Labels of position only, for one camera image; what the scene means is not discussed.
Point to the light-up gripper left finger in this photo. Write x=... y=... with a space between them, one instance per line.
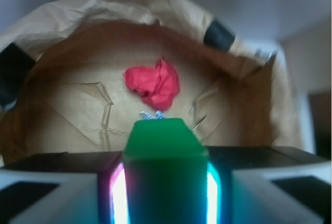
x=64 y=188

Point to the light-up gripper right finger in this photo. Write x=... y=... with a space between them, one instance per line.
x=279 y=184

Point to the green rectangular block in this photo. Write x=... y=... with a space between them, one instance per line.
x=166 y=173

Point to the brown paper bag bin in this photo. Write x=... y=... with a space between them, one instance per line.
x=75 y=99

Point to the crumpled red paper ball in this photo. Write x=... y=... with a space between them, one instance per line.
x=157 y=86

